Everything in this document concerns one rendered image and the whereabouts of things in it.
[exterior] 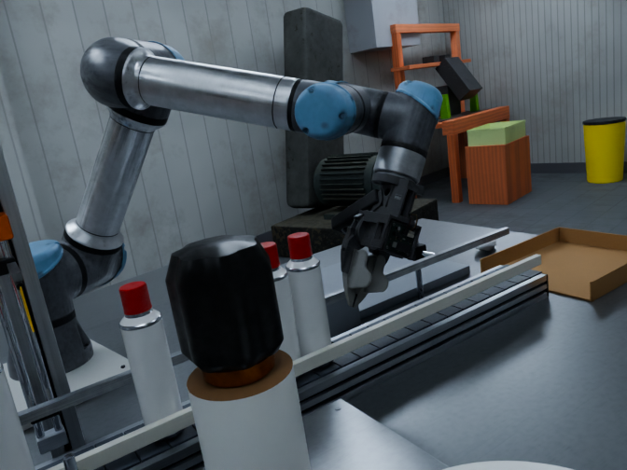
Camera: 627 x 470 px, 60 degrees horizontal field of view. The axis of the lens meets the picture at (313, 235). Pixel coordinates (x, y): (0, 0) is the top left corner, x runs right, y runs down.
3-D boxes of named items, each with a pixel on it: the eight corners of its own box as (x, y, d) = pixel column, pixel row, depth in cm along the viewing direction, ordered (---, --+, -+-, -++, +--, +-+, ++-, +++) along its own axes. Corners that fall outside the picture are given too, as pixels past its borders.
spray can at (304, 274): (313, 372, 81) (292, 241, 76) (295, 361, 86) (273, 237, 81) (341, 359, 84) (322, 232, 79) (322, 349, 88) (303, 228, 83)
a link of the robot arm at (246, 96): (44, 26, 82) (354, 71, 69) (93, 33, 92) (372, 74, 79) (45, 103, 86) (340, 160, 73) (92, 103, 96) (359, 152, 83)
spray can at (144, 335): (154, 447, 69) (116, 296, 63) (142, 430, 73) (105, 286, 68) (192, 429, 71) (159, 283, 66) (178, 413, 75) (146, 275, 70)
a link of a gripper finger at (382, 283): (370, 313, 82) (387, 255, 83) (346, 304, 87) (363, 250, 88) (384, 317, 84) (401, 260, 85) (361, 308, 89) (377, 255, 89)
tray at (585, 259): (592, 301, 102) (592, 282, 101) (480, 275, 124) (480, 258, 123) (669, 258, 117) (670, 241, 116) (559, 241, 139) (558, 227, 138)
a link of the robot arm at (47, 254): (-9, 326, 100) (-27, 255, 97) (47, 300, 113) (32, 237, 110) (42, 328, 96) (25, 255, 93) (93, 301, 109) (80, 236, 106)
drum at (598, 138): (632, 175, 569) (632, 115, 553) (619, 184, 541) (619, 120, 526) (592, 175, 597) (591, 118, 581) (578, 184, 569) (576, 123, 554)
